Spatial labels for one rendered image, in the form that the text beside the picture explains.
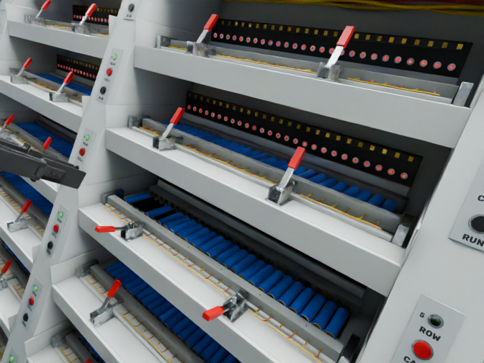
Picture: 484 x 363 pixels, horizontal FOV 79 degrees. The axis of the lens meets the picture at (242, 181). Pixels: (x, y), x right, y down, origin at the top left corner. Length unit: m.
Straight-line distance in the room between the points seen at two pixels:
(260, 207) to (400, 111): 0.22
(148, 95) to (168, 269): 0.41
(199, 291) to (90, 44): 0.64
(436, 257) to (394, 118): 0.17
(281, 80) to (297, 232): 0.23
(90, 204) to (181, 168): 0.30
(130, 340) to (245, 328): 0.28
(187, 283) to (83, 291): 0.33
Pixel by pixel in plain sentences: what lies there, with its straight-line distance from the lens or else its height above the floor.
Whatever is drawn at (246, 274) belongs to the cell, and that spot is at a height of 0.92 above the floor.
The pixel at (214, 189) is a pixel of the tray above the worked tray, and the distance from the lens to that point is 0.48.
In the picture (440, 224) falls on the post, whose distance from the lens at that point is 0.39.
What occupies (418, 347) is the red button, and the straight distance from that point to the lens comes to 0.40.
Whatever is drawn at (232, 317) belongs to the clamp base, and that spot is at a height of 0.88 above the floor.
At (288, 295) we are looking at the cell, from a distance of 0.53.
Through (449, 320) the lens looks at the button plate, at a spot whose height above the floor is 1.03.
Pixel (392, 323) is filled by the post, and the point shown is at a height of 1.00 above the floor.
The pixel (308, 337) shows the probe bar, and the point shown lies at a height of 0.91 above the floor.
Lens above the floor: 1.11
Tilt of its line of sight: 5 degrees down
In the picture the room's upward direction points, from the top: 21 degrees clockwise
